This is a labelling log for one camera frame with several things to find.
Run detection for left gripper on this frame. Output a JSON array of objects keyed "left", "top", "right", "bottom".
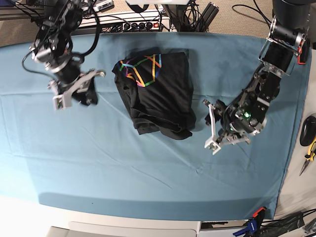
[{"left": 202, "top": 99, "right": 251, "bottom": 146}]

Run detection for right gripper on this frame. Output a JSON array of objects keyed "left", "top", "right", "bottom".
[{"left": 47, "top": 63, "right": 106, "bottom": 106}]

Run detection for black T-shirt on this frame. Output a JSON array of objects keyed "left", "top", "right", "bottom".
[{"left": 112, "top": 52, "right": 196, "bottom": 140}]

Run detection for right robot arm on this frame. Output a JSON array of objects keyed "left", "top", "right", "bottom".
[{"left": 28, "top": 0, "right": 106, "bottom": 110}]

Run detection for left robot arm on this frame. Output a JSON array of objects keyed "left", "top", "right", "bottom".
[{"left": 203, "top": 0, "right": 314, "bottom": 153}]

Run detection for teal table cloth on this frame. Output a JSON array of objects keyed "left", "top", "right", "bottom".
[{"left": 0, "top": 33, "right": 313, "bottom": 221}]

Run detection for white power strip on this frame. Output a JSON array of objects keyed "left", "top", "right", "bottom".
[{"left": 74, "top": 15, "right": 173, "bottom": 33}]

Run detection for black computer mouse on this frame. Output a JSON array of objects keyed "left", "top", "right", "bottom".
[{"left": 300, "top": 116, "right": 316, "bottom": 147}]

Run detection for orange blue spring clamp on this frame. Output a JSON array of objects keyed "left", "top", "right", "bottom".
[{"left": 233, "top": 206, "right": 267, "bottom": 237}]

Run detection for orange black clamp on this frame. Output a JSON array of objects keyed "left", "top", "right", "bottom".
[{"left": 297, "top": 41, "right": 310, "bottom": 65}]

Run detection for black plastic bag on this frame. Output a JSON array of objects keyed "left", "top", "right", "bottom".
[{"left": 255, "top": 212, "right": 305, "bottom": 237}]

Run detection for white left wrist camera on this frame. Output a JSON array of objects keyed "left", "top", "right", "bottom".
[{"left": 204, "top": 138, "right": 221, "bottom": 155}]

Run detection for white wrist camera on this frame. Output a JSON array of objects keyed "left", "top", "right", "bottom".
[
  {"left": 52, "top": 94, "right": 72, "bottom": 111},
  {"left": 204, "top": 138, "right": 221, "bottom": 155}
]

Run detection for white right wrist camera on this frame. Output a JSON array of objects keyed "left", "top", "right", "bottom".
[{"left": 52, "top": 94, "right": 72, "bottom": 111}]

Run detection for black aluminium extrusion frame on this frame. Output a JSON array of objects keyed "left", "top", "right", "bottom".
[{"left": 195, "top": 2, "right": 219, "bottom": 32}]

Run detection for yellow handled pliers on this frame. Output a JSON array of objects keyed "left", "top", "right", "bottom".
[{"left": 299, "top": 138, "right": 316, "bottom": 176}]

